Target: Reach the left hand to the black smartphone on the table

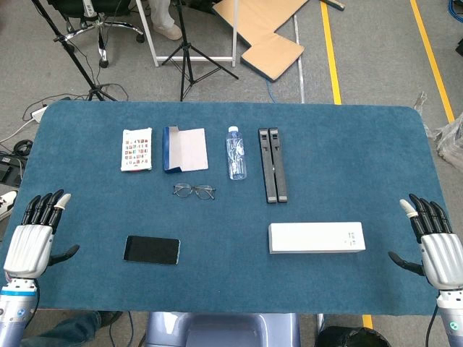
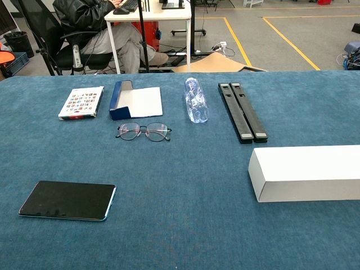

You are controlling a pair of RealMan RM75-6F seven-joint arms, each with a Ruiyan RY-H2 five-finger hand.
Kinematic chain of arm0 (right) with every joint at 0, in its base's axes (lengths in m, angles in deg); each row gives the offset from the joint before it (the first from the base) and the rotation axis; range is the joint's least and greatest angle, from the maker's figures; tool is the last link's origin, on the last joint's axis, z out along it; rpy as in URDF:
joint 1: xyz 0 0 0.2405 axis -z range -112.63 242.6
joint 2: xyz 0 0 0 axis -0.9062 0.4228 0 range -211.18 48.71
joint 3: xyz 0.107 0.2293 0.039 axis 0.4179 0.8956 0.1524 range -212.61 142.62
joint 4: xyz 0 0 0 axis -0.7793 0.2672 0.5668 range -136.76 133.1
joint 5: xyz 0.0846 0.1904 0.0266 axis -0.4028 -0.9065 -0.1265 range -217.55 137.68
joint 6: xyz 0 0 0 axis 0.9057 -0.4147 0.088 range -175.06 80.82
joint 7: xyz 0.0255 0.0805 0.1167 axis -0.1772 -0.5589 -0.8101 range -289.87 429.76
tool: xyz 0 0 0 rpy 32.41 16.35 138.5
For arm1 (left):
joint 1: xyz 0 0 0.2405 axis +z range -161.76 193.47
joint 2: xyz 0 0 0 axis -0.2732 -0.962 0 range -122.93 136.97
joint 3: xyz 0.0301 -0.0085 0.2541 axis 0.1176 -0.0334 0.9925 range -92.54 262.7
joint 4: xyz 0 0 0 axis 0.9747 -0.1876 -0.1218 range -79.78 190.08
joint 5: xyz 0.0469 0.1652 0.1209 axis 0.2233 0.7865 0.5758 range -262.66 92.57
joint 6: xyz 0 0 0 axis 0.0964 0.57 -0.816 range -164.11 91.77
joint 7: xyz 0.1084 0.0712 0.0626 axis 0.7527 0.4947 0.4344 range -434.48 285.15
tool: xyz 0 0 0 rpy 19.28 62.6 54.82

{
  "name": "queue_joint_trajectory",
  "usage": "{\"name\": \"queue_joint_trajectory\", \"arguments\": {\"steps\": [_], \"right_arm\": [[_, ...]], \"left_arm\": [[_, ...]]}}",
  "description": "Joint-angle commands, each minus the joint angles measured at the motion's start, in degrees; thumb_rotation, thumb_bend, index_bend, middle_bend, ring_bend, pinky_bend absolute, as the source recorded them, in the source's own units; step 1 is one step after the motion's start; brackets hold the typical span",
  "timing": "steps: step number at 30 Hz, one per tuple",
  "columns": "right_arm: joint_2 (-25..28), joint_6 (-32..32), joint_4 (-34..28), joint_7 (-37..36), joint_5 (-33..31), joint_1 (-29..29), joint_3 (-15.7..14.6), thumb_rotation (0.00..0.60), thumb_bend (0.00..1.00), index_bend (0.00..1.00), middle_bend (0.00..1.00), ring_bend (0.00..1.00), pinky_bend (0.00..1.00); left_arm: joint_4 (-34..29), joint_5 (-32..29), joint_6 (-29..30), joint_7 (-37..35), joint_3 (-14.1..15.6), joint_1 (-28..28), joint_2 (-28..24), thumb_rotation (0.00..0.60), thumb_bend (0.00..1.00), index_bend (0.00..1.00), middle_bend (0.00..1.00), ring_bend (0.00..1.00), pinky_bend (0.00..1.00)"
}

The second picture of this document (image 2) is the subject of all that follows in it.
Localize red box under desk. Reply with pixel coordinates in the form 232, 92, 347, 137
132, 21, 160, 52

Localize clear plastic water bottle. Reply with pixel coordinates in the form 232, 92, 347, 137
184, 76, 210, 124

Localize blue plastic crate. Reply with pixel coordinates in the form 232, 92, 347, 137
6, 52, 30, 76

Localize white desk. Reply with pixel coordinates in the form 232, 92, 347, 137
104, 0, 192, 75

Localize black mesh office chair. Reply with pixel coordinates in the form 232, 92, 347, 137
17, 0, 114, 76

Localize black tablet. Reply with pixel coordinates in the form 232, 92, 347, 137
18, 180, 117, 222

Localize black rolling stand base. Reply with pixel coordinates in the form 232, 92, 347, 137
170, 0, 206, 37

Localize orange round object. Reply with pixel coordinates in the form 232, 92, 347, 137
0, 42, 16, 68

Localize long white cardboard box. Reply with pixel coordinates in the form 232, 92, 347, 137
247, 145, 360, 203

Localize black keyboard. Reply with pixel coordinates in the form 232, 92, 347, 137
120, 0, 139, 12

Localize thin black frame eyeglasses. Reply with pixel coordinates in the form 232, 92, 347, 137
114, 121, 172, 142

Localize bundle of blue grey cables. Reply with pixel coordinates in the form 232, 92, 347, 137
336, 40, 360, 71

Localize seated person in black jacket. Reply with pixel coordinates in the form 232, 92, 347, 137
52, 0, 169, 74

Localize black waste bin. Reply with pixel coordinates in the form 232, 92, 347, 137
3, 31, 35, 59

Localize white box with colourful icons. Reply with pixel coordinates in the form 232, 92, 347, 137
58, 85, 105, 121

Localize monitor stand base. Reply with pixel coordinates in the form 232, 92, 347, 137
161, 0, 186, 10

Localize black folding laptop stand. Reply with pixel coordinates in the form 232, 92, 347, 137
218, 82, 269, 144

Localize blue table cloth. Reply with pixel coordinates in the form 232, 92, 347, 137
0, 70, 360, 270

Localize brown cardboard sheet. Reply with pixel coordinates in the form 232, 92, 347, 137
171, 52, 267, 73

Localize black tripod pole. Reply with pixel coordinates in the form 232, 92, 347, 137
137, 0, 150, 73

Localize blue and white glasses case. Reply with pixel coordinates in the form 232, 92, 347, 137
109, 80, 164, 121

